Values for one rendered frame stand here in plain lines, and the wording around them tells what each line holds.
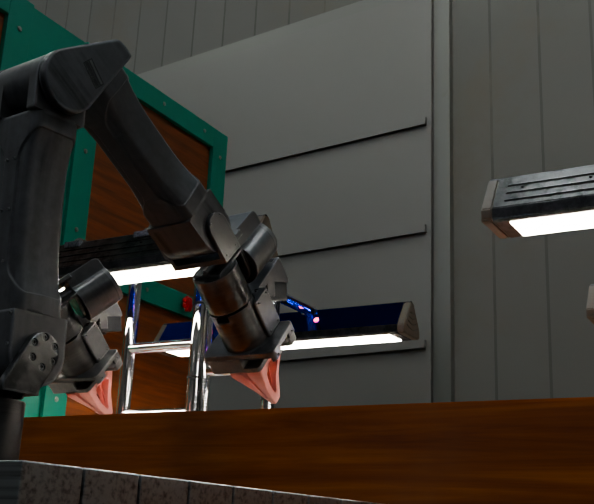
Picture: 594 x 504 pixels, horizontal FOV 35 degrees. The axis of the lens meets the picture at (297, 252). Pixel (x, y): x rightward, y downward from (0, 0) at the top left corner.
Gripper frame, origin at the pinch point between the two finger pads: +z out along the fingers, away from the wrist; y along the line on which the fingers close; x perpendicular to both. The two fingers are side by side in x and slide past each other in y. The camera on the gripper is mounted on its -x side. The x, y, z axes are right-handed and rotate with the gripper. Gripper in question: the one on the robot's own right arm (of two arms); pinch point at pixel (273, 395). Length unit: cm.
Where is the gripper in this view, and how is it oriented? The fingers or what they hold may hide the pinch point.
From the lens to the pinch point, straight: 122.8
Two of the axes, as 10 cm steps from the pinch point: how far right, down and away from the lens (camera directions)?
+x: -3.6, 5.4, -7.6
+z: 3.5, 8.3, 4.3
